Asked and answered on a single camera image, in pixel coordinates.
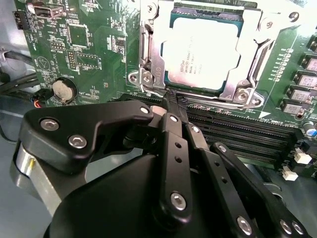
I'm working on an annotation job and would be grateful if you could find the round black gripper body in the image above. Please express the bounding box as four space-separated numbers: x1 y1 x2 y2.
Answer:
43 155 238 238

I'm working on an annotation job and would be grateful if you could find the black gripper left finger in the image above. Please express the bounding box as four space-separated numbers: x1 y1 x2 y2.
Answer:
18 93 196 226

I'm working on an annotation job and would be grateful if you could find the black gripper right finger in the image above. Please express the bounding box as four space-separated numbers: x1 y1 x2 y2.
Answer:
176 97 312 238

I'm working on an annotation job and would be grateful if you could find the silver topped CPU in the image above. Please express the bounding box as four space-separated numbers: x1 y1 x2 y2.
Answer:
163 11 245 91

